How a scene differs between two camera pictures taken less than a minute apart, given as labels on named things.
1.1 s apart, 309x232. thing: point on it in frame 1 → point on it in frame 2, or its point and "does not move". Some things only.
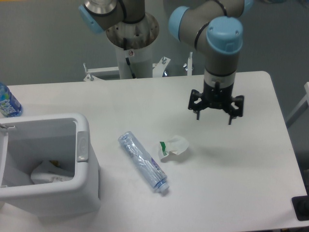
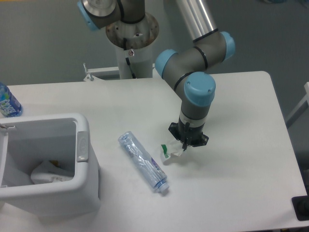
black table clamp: x=301 y=206 does not move
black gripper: x=217 y=98 → x=188 y=135
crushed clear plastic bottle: x=156 y=176 does not move
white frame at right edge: x=300 y=109 does not move
